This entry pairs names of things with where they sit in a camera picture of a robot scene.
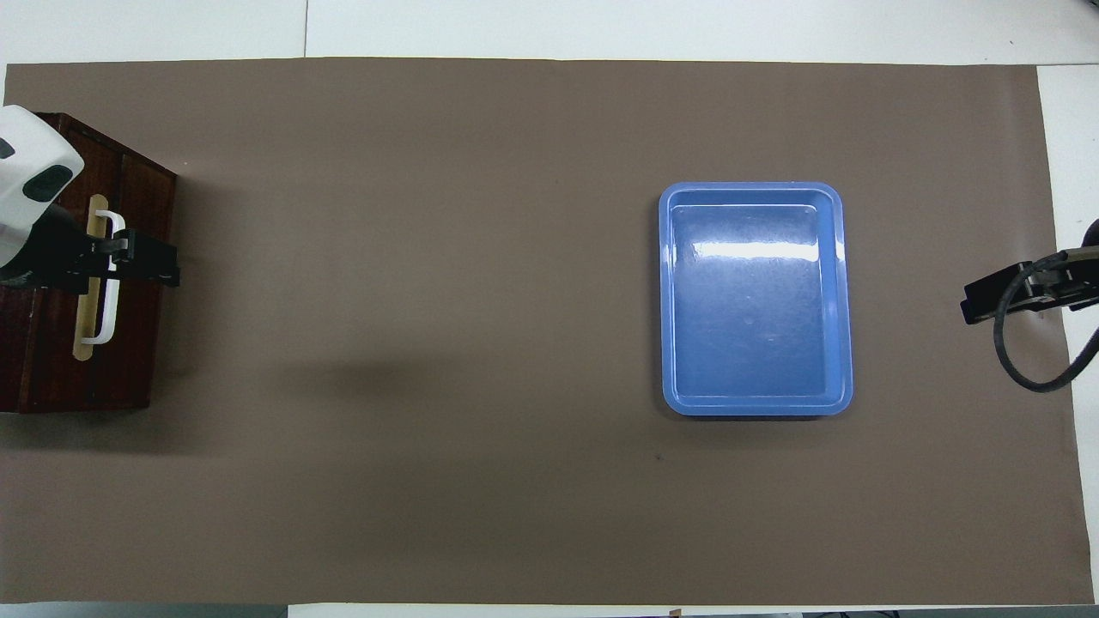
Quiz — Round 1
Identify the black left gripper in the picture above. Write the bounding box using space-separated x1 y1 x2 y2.
0 204 182 289

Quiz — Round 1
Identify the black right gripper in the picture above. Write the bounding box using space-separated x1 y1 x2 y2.
959 245 1099 326

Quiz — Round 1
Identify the wooden drawer with white handle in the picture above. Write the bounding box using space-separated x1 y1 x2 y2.
24 120 178 414

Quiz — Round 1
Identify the dark wooden cabinet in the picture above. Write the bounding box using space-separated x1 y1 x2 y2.
0 112 178 415

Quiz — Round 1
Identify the blue plastic tray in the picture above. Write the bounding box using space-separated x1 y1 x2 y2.
659 181 854 418

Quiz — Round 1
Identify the brown paper table mat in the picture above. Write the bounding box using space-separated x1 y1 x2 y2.
0 58 1096 606

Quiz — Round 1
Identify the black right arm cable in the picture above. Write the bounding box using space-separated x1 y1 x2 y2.
993 247 1099 394

